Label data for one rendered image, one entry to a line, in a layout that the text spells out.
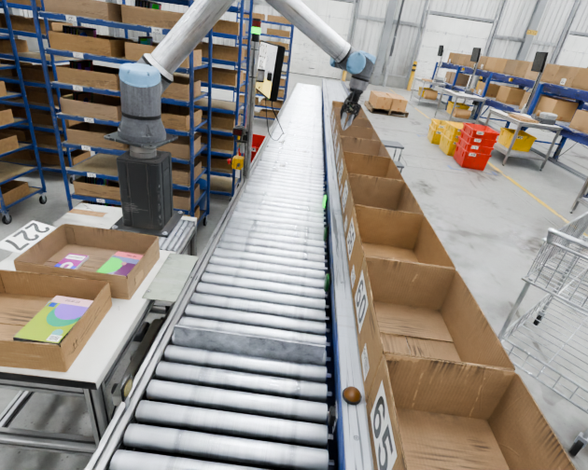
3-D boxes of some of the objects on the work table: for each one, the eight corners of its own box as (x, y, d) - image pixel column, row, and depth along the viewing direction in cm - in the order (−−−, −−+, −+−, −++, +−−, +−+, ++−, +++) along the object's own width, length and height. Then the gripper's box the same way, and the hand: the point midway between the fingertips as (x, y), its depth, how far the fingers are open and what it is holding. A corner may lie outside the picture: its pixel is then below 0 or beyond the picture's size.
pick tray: (67, 243, 150) (63, 222, 146) (161, 256, 151) (160, 235, 146) (18, 285, 126) (10, 260, 121) (130, 300, 126) (127, 276, 121)
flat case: (89, 282, 129) (89, 278, 128) (118, 254, 146) (118, 250, 145) (126, 288, 129) (126, 284, 128) (151, 259, 145) (151, 256, 144)
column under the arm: (109, 230, 164) (99, 158, 148) (133, 206, 186) (127, 142, 171) (167, 238, 164) (164, 167, 149) (185, 213, 187) (183, 149, 171)
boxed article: (43, 280, 129) (42, 276, 128) (70, 255, 143) (69, 253, 142) (64, 283, 129) (63, 279, 128) (89, 258, 143) (89, 255, 142)
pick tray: (-5, 292, 121) (-13, 267, 117) (113, 304, 123) (110, 280, 118) (-83, 359, 96) (-98, 330, 92) (66, 373, 98) (60, 346, 94)
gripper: (350, 88, 180) (337, 131, 190) (367, 92, 181) (353, 134, 191) (347, 86, 188) (334, 127, 198) (364, 90, 189) (350, 131, 199)
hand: (343, 127), depth 196 cm, fingers closed
